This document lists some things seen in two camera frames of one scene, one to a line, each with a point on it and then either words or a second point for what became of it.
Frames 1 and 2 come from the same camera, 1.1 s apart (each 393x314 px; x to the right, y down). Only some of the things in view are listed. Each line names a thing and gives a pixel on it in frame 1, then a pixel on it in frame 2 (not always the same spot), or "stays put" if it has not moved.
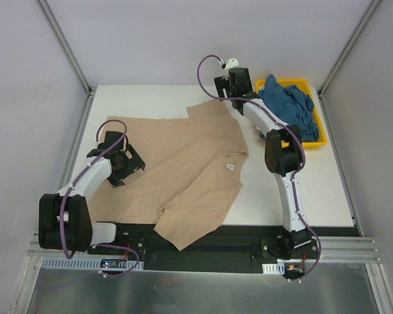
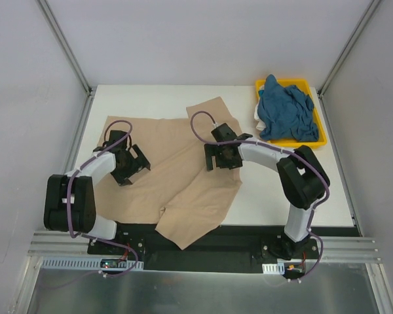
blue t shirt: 293,106 stays put
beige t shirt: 190,181 stays put
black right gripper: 220,86 -> 217,157
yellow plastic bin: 304,86 stays put
